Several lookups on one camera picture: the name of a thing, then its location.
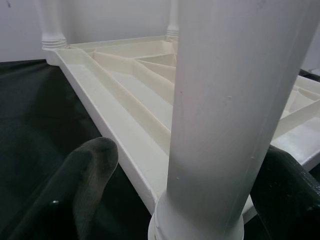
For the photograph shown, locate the white plastic table top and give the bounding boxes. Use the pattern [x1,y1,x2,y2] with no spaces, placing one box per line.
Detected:
[44,34,320,226]

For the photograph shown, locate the white plastic table leg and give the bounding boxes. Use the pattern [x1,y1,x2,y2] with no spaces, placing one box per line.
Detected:
[166,0,180,41]
[38,0,68,51]
[147,0,320,240]

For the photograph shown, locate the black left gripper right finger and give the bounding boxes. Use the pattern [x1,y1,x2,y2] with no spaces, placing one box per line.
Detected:
[249,144,320,240]

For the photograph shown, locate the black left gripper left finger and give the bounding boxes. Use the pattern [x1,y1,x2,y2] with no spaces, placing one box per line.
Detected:
[7,136,119,240]

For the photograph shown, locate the black tablecloth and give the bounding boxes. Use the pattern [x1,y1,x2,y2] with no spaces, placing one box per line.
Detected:
[0,58,320,240]

